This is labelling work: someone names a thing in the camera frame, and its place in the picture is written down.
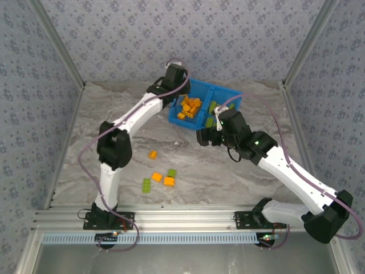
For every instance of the aluminium mounting rail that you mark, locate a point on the aluminium mounting rail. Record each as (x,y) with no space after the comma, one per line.
(182,217)

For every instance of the aluminium frame post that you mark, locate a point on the aluminium frame post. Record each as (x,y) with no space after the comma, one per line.
(310,42)
(57,42)

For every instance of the small green lego brick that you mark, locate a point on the small green lego brick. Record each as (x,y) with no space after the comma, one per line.
(172,172)

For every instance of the small controller board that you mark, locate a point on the small controller board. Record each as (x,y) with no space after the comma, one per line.
(107,237)
(266,238)

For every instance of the aluminium side rail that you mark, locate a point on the aluminium side rail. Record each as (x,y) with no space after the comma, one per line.
(65,145)
(299,128)

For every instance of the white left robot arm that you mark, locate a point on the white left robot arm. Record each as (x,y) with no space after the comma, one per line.
(142,109)

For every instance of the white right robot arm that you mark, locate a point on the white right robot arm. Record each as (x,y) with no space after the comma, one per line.
(291,174)

